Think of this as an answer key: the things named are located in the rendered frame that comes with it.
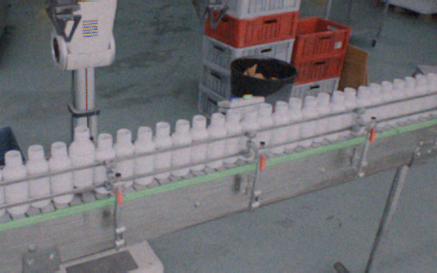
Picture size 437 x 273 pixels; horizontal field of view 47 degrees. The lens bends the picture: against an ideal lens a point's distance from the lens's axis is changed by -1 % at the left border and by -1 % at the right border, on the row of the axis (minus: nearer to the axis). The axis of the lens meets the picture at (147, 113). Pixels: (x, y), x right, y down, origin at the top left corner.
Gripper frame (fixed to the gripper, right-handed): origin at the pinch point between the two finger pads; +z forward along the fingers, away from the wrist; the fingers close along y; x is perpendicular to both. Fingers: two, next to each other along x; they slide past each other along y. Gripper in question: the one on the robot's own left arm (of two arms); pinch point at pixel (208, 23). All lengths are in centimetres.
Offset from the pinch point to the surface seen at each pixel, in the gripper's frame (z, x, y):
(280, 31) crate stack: 65, -169, 164
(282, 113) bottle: 25.3, -19.6, -17.2
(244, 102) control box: 27.8, -15.8, -2.2
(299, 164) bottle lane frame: 44, -27, -21
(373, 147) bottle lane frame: 44, -62, -20
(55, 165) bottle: 28, 53, -19
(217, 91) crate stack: 112, -125, 174
